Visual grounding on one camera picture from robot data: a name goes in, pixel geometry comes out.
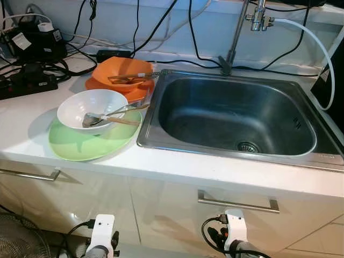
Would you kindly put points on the white bowl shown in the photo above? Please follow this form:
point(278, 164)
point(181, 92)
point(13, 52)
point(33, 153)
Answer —
point(80, 105)

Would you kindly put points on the grey floor fan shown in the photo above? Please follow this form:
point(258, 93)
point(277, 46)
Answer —
point(21, 236)

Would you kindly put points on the sink drain strainer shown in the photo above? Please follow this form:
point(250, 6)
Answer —
point(248, 147)

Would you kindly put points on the light green plate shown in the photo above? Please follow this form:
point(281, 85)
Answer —
point(80, 148)

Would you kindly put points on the stainless steel sink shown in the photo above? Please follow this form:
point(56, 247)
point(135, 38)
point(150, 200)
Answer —
point(231, 107)

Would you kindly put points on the orange plate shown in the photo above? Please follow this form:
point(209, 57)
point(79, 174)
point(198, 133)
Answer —
point(137, 95)

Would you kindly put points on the orange bowl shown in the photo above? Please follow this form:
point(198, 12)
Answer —
point(115, 67)

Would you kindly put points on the black power strip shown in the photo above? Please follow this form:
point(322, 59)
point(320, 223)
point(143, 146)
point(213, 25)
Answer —
point(27, 85)

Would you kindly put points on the black adapter brick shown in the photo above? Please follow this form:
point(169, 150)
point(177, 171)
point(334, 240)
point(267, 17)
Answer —
point(114, 54)

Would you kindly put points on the black appliance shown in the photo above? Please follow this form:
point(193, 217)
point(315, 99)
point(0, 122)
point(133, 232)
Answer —
point(329, 80)

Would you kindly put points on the black power supply box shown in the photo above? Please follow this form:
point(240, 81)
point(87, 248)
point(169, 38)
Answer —
point(40, 45)

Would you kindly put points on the chrome sink faucet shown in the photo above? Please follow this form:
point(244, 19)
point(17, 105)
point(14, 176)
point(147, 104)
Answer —
point(258, 19)

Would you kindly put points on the white plug adapter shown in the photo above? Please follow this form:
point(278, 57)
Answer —
point(44, 26)

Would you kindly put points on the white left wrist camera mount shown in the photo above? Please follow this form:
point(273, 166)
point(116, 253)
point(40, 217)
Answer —
point(102, 228)

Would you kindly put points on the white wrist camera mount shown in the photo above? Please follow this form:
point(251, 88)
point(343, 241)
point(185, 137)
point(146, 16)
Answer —
point(102, 228)
point(235, 228)

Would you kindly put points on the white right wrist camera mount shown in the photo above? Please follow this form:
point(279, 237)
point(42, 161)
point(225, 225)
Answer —
point(235, 228)

